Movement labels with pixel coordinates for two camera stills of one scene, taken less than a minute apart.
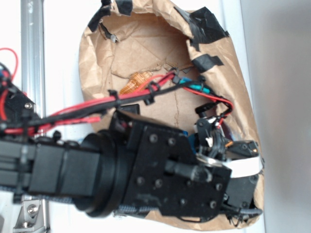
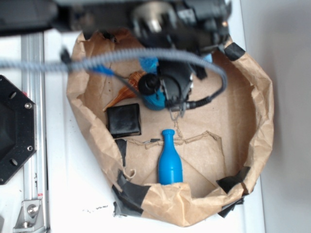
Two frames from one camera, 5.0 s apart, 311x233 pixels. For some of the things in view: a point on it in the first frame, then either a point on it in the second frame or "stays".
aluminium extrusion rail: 32,53 stays
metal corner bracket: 30,217 stays
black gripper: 164,173 to 195,25
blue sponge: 235,136 to 149,63
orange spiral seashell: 134,82 stays
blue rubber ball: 192,139 to 156,101
